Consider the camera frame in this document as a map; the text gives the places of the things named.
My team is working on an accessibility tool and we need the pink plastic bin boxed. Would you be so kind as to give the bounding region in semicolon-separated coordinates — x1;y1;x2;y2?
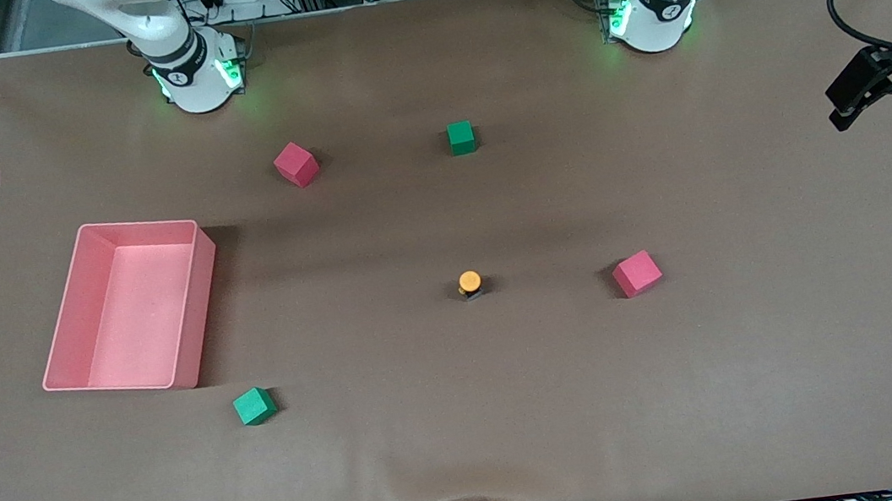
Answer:
24;209;233;408

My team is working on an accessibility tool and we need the pink foam cube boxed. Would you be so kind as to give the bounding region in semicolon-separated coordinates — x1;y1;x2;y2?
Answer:
610;248;666;300
270;139;323;192

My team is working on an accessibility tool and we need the green foam cube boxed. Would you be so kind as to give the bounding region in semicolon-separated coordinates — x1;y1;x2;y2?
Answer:
231;384;279;428
446;119;478;157

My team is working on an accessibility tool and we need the brown table mat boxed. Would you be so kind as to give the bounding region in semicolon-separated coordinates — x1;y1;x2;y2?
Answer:
0;0;892;501

